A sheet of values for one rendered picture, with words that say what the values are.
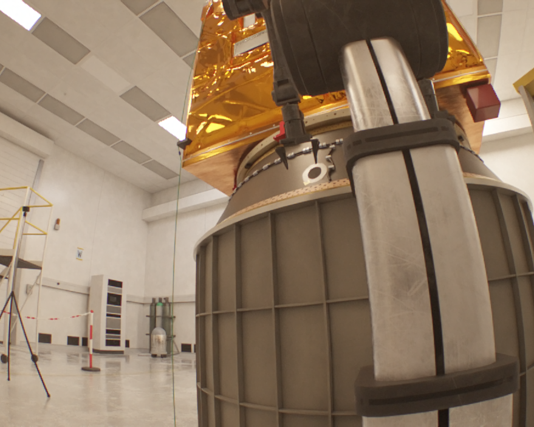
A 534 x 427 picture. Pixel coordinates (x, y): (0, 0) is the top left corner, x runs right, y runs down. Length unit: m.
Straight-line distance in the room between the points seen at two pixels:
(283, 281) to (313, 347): 0.26
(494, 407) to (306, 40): 0.40
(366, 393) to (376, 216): 0.13
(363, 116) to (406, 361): 0.22
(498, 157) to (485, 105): 6.19
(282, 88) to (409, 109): 0.77
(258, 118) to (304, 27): 1.53
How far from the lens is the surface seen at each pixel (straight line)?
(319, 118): 1.64
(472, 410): 0.25
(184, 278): 9.22
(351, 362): 1.08
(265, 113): 1.89
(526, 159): 8.07
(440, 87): 1.74
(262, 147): 1.79
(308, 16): 0.40
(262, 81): 2.08
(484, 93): 1.78
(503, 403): 0.26
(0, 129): 8.49
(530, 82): 1.49
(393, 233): 0.25
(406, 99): 0.33
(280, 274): 1.17
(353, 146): 0.28
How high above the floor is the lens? 0.69
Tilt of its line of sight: 21 degrees up
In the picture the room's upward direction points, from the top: 2 degrees counter-clockwise
